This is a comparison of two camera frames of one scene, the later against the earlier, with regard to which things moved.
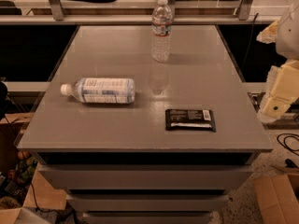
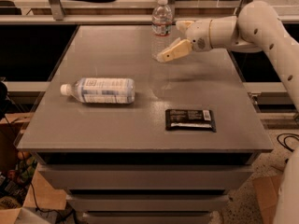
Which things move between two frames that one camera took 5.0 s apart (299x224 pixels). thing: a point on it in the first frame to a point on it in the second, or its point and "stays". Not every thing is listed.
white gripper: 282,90 to 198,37
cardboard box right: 277,199 stays
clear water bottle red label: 161,34 stays
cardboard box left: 23,184 stays
